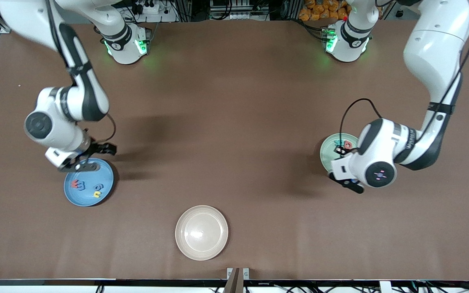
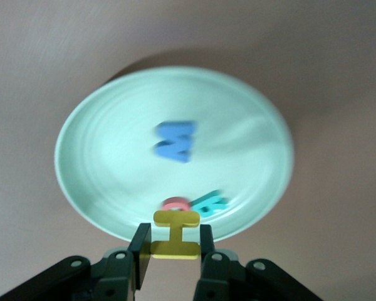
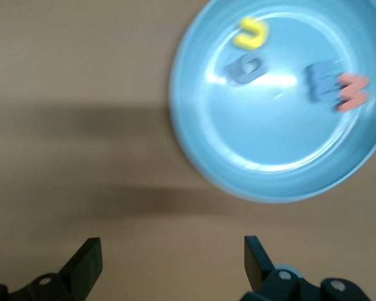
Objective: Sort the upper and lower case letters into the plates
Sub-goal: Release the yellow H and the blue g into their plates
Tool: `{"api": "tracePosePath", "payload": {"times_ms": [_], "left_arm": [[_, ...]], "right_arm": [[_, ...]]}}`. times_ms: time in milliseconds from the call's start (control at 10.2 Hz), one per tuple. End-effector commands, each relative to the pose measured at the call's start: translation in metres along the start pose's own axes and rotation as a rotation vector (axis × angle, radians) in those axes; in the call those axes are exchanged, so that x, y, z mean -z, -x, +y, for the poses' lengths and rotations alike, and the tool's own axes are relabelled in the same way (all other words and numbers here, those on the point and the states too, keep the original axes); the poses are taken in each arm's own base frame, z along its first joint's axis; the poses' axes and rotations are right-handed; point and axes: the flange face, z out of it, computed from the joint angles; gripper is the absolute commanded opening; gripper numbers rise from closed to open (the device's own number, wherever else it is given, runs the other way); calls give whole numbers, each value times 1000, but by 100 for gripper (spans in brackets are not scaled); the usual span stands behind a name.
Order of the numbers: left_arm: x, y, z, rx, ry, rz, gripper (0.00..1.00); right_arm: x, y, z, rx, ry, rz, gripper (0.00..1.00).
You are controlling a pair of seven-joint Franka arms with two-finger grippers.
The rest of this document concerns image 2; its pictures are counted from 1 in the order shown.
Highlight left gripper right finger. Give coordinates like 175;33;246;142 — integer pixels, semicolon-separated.
192;224;241;301

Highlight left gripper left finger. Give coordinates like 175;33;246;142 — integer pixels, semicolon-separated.
93;221;154;301

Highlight yellow foam letter H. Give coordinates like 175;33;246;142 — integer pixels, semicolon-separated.
149;209;202;261

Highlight teal foam letter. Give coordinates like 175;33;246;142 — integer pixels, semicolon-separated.
189;189;230;219

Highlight red foam letter Q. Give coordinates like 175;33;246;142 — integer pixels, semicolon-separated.
161;196;191;213

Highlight blue foam letter M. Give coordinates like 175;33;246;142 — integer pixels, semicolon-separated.
152;120;199;164

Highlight green plate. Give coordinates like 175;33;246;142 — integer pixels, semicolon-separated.
54;65;295;245

